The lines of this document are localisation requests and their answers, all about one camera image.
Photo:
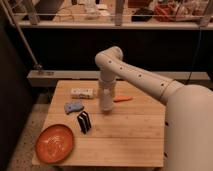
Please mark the grey ledge beam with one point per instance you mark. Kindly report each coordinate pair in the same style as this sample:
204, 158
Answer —
49, 78

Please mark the blue cloth toy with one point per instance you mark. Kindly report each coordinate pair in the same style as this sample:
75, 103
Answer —
73, 107

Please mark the orange plate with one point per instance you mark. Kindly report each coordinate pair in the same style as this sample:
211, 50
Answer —
54, 144

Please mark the metal tripod pole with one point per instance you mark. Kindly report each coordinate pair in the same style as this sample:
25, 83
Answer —
37, 66

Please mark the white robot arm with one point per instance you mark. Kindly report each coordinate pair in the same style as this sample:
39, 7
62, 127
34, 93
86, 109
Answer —
188, 135

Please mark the white bottle lying down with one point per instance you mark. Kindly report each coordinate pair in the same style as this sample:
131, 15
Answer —
83, 93

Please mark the white ceramic cup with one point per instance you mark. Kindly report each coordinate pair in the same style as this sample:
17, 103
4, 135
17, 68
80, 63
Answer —
106, 102

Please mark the wooden table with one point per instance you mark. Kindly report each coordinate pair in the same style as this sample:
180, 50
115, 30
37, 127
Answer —
131, 135

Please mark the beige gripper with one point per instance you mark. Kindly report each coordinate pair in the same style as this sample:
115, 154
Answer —
106, 85

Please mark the orange carrot toy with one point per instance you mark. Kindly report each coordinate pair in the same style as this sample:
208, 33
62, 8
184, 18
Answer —
122, 98

